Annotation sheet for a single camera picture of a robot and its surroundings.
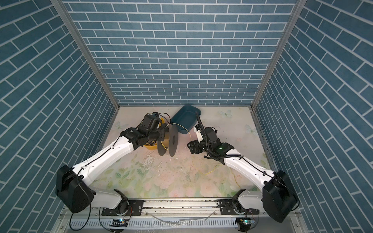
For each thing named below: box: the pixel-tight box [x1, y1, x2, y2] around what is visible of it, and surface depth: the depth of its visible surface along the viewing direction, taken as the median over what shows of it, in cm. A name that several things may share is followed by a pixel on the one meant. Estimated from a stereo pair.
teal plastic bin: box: [169, 105, 202, 134], surface depth 115 cm
